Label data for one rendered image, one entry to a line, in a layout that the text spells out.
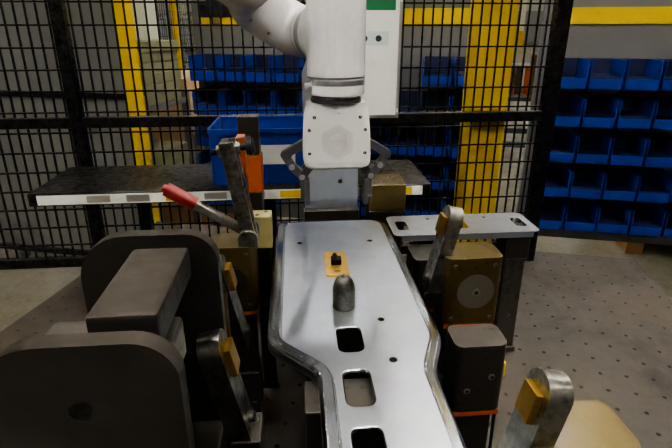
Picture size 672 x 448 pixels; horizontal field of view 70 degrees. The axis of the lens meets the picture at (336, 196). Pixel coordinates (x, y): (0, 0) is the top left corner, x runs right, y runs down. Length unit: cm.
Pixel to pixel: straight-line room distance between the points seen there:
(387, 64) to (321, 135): 61
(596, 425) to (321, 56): 52
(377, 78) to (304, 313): 76
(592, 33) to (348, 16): 194
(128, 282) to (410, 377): 33
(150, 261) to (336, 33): 39
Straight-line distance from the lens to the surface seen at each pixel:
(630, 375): 121
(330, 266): 80
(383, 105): 130
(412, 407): 55
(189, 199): 77
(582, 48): 252
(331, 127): 70
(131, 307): 38
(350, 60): 68
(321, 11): 68
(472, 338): 68
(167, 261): 43
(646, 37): 260
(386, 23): 128
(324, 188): 104
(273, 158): 111
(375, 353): 62
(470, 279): 77
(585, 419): 52
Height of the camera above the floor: 138
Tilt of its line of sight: 19 degrees down
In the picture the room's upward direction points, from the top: straight up
